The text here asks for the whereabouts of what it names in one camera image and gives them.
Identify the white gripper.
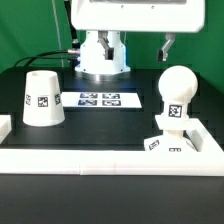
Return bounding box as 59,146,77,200
71,0,205,61

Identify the white lamp bulb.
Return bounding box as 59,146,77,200
158,66,198,121

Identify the white lamp base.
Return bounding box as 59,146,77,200
144,115,197,153

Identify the white lamp shade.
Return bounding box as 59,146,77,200
23,70,65,127

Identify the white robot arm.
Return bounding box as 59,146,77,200
71,0,205,81

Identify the white marker sheet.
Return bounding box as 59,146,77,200
61,92,141,109

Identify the green backdrop curtain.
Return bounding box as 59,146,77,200
0,0,224,93

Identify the black cable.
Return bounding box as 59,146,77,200
13,49,82,68

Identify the white table border frame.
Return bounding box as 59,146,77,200
0,119,224,176

